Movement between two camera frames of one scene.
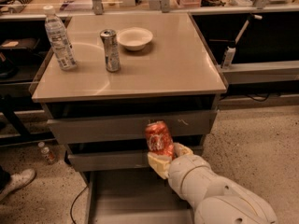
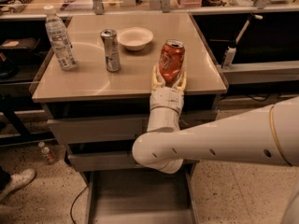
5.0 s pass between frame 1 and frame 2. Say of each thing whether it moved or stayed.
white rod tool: stayed
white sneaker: stayed
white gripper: moved
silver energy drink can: stayed
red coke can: moved
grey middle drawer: stayed
